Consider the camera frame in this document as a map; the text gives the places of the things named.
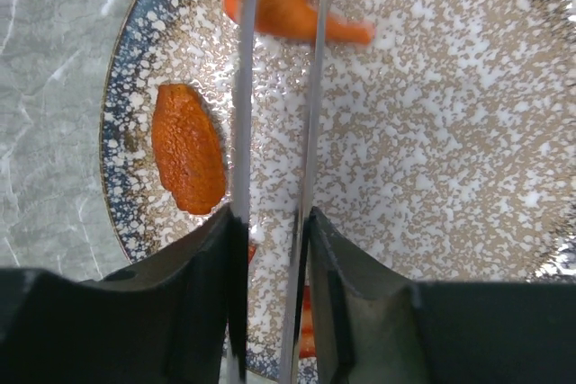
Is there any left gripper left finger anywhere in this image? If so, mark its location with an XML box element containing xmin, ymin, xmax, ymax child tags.
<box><xmin>1</xmin><ymin>207</ymin><xmax>248</xmax><ymax>383</ymax></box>

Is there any bacon piece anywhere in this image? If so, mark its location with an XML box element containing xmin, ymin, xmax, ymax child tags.
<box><xmin>299</xmin><ymin>285</ymin><xmax>316</xmax><ymax>359</ymax></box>
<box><xmin>247</xmin><ymin>244</ymin><xmax>257</xmax><ymax>263</ymax></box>

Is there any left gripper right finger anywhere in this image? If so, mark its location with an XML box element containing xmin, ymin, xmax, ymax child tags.
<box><xmin>307</xmin><ymin>209</ymin><xmax>575</xmax><ymax>383</ymax></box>

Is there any orange oval nugget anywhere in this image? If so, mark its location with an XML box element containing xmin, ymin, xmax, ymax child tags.
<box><xmin>152</xmin><ymin>84</ymin><xmax>226</xmax><ymax>216</ymax></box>

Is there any speckled round plate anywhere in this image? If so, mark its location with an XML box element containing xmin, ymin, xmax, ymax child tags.
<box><xmin>98</xmin><ymin>0</ymin><xmax>576</xmax><ymax>384</ymax></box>

